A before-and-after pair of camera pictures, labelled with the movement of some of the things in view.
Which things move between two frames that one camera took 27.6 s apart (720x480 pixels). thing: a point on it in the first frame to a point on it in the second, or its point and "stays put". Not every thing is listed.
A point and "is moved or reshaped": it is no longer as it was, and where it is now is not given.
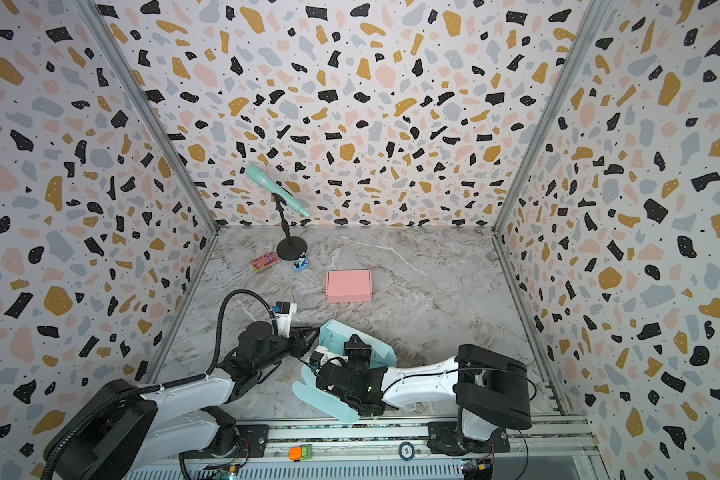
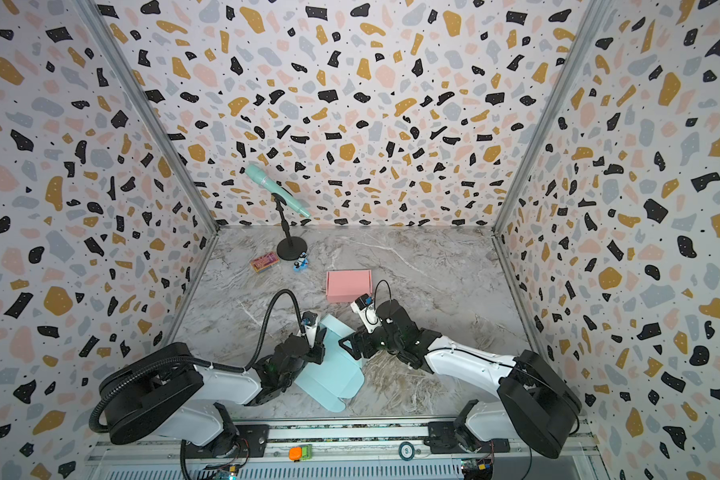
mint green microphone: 258,175 stays put
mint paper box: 333,336 is moved or reshaped
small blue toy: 302,263 stays put
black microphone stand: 291,248 stays put
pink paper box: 349,286 stays put
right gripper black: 327,369 to 364,342
